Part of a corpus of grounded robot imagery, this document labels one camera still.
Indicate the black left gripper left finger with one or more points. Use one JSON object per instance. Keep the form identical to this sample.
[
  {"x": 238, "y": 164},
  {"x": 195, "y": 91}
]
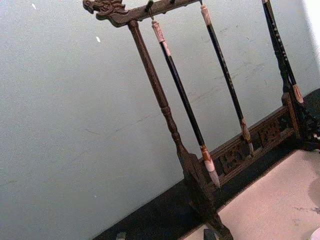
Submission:
[{"x": 122, "y": 236}]

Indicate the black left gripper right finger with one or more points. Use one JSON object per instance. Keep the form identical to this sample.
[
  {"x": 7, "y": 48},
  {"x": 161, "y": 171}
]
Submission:
[{"x": 208, "y": 235}]

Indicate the black table cloth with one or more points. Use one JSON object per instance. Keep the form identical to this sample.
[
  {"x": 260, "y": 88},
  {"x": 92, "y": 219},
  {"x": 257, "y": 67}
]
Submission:
[{"x": 162, "y": 212}]

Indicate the white felt mat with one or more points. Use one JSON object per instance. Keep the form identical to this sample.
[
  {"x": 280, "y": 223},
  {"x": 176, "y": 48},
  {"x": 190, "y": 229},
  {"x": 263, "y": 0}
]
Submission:
[{"x": 270, "y": 200}]

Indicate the small white dish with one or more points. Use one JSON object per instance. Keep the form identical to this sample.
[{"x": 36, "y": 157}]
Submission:
[{"x": 315, "y": 235}]

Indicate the large black calligraphy brush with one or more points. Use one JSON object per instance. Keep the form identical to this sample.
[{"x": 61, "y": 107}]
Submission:
[{"x": 182, "y": 95}]

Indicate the thin black calligraphy brush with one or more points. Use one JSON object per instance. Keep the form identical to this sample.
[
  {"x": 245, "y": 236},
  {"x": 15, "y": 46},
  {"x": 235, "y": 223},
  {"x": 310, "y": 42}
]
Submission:
[{"x": 225, "y": 65}]

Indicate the carved dark wooden brush rack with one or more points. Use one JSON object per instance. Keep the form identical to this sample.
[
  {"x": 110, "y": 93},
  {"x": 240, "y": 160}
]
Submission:
[{"x": 147, "y": 65}]

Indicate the black calligraphy brush gold lettering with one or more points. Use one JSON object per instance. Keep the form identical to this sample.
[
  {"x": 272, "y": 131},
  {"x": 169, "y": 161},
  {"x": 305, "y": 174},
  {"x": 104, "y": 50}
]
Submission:
[{"x": 276, "y": 42}]

